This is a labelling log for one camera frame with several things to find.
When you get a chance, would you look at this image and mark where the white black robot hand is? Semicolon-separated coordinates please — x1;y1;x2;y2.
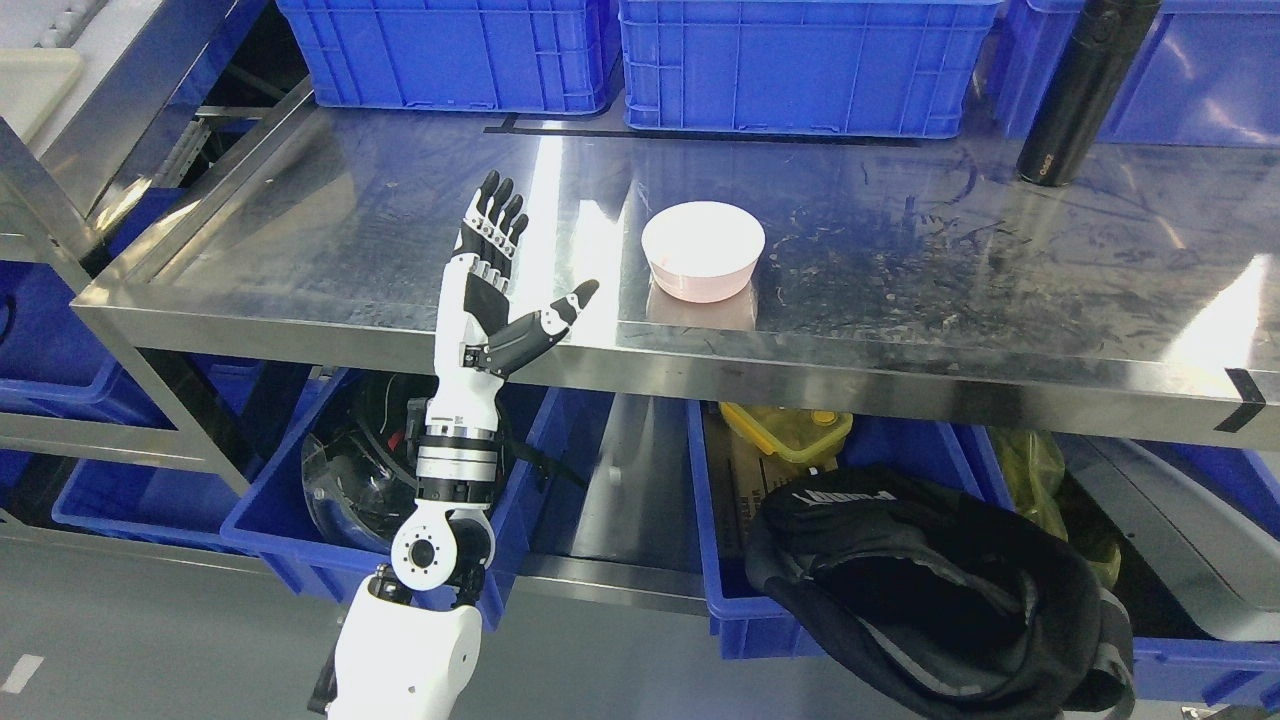
426;170;600;437

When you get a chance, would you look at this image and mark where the pink plastic bowl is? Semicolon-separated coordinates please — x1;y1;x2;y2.
640;201;765;304

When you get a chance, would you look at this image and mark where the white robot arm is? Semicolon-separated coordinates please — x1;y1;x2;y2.
316;425;499;719

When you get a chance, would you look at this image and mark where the steel table shelf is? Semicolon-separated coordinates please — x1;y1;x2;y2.
74;95;1279;450

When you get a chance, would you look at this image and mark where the blue crate top middle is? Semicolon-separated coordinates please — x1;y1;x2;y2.
620;1;998;138

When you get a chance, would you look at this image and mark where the blue crate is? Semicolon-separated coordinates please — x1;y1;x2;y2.
278;1;621;117
986;1;1279;149
620;1;998;138

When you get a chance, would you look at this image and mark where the black helmet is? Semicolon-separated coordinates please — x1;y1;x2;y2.
301;373;521;553

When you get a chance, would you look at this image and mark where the blue bin with helmet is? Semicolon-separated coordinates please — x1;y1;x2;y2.
220;369;550;632

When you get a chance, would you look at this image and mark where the blue crate top left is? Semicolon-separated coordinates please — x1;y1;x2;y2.
278;1;621;117

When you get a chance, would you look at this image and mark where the yellow lidded food container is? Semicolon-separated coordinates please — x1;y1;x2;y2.
718;402;855;468

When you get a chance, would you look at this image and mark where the black backpack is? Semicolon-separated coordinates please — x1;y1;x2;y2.
745;464;1137;719

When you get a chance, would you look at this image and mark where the black thermos bottle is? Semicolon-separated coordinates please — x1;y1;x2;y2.
1016;1;1162;187

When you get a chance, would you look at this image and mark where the blue bin under backpack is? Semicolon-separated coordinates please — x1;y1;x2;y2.
687;404;1279;711

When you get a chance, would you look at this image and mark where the blue crate top right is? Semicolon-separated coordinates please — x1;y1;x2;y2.
986;1;1279;149

